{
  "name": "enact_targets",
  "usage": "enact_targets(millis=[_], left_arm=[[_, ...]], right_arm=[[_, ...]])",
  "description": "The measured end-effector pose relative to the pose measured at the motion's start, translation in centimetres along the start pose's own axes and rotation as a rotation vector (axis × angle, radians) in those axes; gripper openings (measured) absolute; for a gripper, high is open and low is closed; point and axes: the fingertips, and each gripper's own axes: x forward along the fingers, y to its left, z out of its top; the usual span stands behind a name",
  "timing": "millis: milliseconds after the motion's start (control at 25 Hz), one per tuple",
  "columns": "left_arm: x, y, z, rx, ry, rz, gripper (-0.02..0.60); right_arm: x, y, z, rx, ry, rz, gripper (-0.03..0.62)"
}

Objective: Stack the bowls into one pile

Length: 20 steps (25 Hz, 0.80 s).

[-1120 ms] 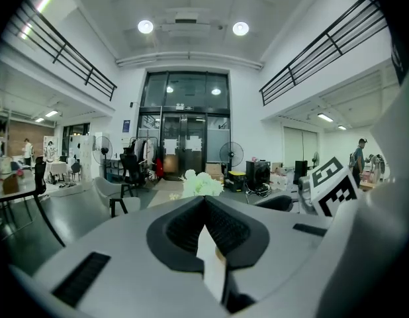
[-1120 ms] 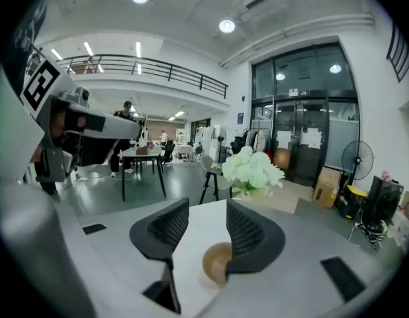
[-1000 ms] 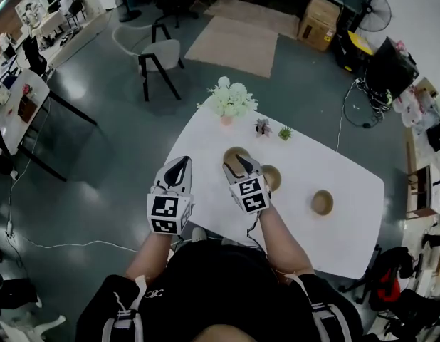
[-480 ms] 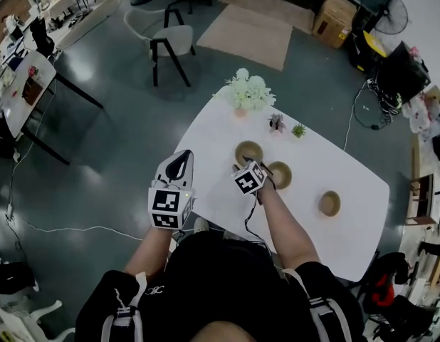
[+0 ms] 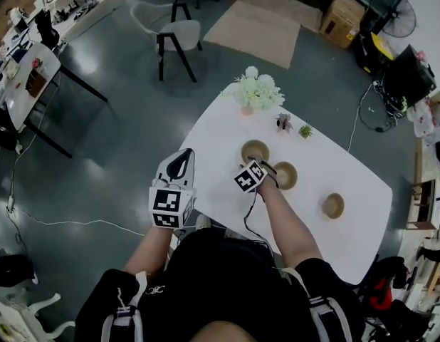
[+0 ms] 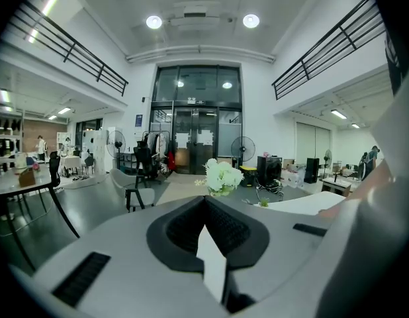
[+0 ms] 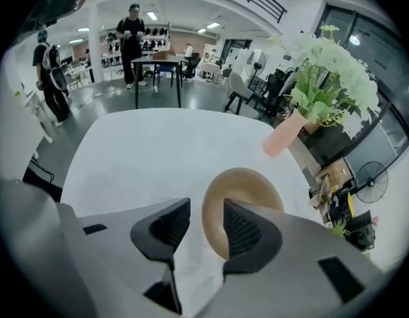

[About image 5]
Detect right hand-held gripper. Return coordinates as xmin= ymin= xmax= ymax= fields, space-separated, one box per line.
xmin=234 ymin=155 xmax=280 ymax=194

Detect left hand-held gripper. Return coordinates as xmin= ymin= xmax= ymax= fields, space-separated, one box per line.
xmin=148 ymin=148 xmax=198 ymax=230

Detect tan bowl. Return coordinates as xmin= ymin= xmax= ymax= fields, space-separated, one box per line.
xmin=240 ymin=139 xmax=271 ymax=166
xmin=321 ymin=192 xmax=346 ymax=220
xmin=273 ymin=161 xmax=298 ymax=191

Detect person's right forearm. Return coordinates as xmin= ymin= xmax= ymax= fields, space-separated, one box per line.
xmin=256 ymin=182 xmax=325 ymax=269

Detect person's left forearm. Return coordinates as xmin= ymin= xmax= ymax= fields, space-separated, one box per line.
xmin=122 ymin=224 xmax=179 ymax=276

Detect small purple potted plant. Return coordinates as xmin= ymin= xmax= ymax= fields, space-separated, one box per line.
xmin=276 ymin=113 xmax=294 ymax=134

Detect white flowers in pink vase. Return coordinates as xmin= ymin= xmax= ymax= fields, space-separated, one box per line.
xmin=223 ymin=66 xmax=286 ymax=117

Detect person's black shirt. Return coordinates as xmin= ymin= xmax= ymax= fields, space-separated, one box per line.
xmin=73 ymin=226 xmax=367 ymax=342

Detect light beige floor mat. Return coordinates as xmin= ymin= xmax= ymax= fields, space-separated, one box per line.
xmin=202 ymin=0 xmax=301 ymax=71

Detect grey chair with black legs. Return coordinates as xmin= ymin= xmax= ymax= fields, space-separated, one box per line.
xmin=130 ymin=1 xmax=204 ymax=83

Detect dark beige floor mat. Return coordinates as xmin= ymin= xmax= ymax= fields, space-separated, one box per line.
xmin=225 ymin=0 xmax=325 ymax=34

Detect brown cardboard box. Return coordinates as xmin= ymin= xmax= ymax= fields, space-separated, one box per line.
xmin=318 ymin=0 xmax=367 ymax=50

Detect small wooden box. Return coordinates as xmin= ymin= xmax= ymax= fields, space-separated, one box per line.
xmin=25 ymin=68 xmax=47 ymax=98

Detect yellow and black toolbox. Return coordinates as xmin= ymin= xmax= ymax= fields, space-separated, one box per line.
xmin=354 ymin=30 xmax=396 ymax=75

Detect white table with black legs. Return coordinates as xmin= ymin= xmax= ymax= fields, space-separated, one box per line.
xmin=4 ymin=41 xmax=109 ymax=159

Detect person's face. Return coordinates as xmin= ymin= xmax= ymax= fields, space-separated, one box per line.
xmin=191 ymin=319 xmax=264 ymax=342

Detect wooden side table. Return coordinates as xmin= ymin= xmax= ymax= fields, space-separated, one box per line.
xmin=406 ymin=137 xmax=440 ymax=232

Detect group of white plastic jugs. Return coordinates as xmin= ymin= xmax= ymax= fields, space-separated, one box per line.
xmin=407 ymin=96 xmax=440 ymax=145

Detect black box speaker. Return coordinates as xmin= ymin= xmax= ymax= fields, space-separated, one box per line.
xmin=381 ymin=43 xmax=439 ymax=109

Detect black and red bag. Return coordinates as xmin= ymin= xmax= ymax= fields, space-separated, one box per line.
xmin=358 ymin=256 xmax=433 ymax=342

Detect black office chair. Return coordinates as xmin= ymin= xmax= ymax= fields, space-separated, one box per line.
xmin=34 ymin=9 xmax=61 ymax=51

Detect white tissue box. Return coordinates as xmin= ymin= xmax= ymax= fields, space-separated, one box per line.
xmin=1 ymin=61 xmax=21 ymax=81

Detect black standing fan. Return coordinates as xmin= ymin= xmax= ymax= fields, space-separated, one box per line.
xmin=362 ymin=0 xmax=418 ymax=39

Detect white ornate chair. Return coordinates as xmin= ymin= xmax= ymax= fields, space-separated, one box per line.
xmin=0 ymin=292 xmax=75 ymax=342

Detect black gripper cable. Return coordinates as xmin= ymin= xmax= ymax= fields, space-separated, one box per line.
xmin=243 ymin=187 xmax=278 ymax=261

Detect white floor cable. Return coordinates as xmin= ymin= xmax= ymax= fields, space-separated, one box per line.
xmin=6 ymin=71 xmax=147 ymax=237

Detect black coiled cable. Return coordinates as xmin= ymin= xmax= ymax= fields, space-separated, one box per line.
xmin=357 ymin=94 xmax=395 ymax=133

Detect tangle of black cables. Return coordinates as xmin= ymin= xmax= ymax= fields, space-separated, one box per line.
xmin=379 ymin=80 xmax=410 ymax=121

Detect grey shoulder strap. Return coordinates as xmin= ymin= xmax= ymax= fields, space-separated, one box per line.
xmin=100 ymin=271 xmax=150 ymax=342
xmin=282 ymin=266 xmax=353 ymax=342

